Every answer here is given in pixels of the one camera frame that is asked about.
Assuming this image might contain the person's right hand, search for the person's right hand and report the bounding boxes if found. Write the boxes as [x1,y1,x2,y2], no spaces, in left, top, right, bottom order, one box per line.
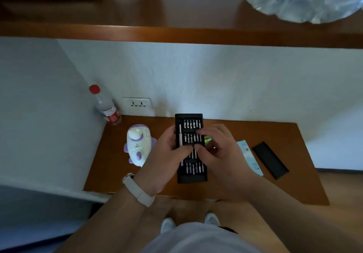
[194,124,258,203]

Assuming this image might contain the person's left hand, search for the person's left hand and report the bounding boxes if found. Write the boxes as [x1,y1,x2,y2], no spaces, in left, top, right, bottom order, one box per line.
[133,126,194,196]

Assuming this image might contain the black screwdriver bit case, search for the black screwdriver bit case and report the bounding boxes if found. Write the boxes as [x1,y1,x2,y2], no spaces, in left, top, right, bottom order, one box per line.
[174,113,208,184]

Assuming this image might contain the person's left forearm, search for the person's left forearm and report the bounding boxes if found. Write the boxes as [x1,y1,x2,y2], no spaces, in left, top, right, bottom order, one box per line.
[55,186,159,253]

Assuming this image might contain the person's right forearm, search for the person's right forearm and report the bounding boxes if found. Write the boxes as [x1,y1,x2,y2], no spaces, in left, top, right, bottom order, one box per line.
[227,175,363,253]

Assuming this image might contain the rows of silver screwdriver bits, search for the rows of silver screwdriver bits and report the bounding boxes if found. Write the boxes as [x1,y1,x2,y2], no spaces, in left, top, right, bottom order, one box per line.
[183,119,205,175]

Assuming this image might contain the white and purple toy device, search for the white and purple toy device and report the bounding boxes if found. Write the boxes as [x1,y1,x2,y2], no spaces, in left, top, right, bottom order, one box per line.
[123,124,157,167]

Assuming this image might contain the light blue paper leaflet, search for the light blue paper leaflet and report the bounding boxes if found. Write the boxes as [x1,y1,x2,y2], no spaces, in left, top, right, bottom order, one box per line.
[237,140,264,177]

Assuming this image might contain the white wristband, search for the white wristband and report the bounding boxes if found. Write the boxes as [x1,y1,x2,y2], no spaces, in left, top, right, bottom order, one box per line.
[122,173,155,207]

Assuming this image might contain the person's white right shoe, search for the person's white right shoe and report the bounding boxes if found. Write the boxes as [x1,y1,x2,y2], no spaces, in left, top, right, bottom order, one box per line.
[204,213,221,227]

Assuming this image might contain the person's white shoe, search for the person's white shoe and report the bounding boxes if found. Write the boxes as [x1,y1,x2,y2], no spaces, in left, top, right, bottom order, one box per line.
[204,213,221,227]
[161,218,176,234]

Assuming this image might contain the black case sleeve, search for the black case sleeve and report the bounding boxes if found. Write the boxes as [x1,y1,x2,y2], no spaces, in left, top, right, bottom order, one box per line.
[252,141,290,180]

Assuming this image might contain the person's white left shoe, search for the person's white left shoe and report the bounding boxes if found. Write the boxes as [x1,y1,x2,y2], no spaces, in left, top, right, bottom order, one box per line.
[161,218,176,234]

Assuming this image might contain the clear bottle with red cap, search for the clear bottle with red cap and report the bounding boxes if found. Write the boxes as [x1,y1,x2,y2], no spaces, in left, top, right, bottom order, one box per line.
[89,84,123,126]

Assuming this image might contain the person's light shirt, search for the person's light shirt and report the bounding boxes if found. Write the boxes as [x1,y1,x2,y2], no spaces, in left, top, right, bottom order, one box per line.
[141,222,257,253]

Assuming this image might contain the brown wooden shelf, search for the brown wooden shelf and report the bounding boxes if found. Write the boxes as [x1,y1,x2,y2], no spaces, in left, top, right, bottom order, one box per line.
[0,0,363,49]

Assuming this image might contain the silver screwdriver handle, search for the silver screwdriver handle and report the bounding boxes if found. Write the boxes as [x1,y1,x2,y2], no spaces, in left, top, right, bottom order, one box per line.
[179,124,184,167]

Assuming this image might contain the white wall socket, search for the white wall socket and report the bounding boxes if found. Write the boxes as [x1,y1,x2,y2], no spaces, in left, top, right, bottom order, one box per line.
[122,97,154,109]

